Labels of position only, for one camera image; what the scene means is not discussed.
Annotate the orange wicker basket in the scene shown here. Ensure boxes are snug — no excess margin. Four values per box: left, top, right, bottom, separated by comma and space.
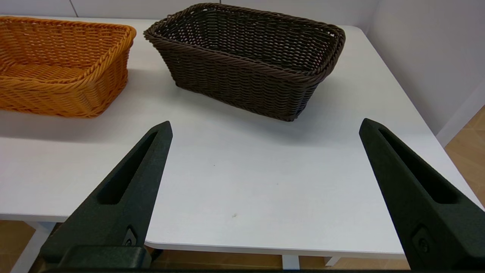
0, 16, 137, 118

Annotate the dark brown wicker basket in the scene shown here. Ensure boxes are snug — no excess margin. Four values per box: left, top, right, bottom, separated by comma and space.
143, 3, 346, 122

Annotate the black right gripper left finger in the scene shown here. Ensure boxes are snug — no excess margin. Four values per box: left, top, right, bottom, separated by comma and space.
40, 121, 173, 263

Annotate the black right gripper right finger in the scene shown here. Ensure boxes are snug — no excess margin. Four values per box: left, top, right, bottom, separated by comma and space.
359, 118, 485, 270

